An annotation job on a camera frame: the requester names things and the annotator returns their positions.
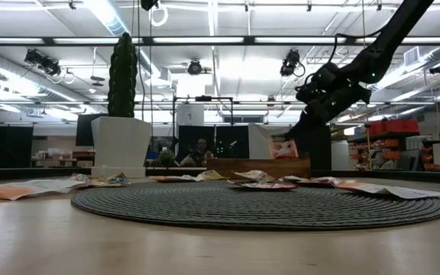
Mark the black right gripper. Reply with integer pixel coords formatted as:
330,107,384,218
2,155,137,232
283,63,372,142

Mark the white pink tea packet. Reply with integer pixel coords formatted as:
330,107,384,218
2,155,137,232
279,175,309,184

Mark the orange white tea packet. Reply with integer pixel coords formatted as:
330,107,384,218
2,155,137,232
335,180,440,201
149,174,199,183
0,178,88,202

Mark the white hanging cloth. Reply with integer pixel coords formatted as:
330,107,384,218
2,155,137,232
247,122,294,160

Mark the yellow pole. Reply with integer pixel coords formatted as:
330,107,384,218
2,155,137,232
363,121,374,172

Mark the wooden compartment box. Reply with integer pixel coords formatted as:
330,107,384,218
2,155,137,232
206,157,312,180

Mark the shelf with red bins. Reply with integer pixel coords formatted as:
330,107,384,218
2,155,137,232
348,119,440,172

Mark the round grey woven mat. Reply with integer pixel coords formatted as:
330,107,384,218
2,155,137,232
70,179,440,231

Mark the person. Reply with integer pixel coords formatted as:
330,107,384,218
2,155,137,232
180,137,216,167

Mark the small green potted plant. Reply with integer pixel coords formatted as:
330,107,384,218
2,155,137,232
158,149,176,168

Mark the overhead LED light bar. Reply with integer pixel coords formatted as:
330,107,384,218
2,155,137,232
0,35,440,47

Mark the white hexagonal planter pot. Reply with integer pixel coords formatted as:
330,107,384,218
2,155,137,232
91,116,153,179

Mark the green cactus plant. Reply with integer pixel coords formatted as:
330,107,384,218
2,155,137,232
107,32,139,118

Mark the black monitor screen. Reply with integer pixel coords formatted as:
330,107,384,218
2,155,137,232
75,113,109,147

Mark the cluttered low table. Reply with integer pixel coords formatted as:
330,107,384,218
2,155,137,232
31,147,95,168

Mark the black frame stand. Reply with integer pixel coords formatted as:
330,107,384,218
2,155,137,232
172,95,235,169

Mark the white coiled cable ring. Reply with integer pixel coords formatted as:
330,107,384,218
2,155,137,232
148,2,169,28

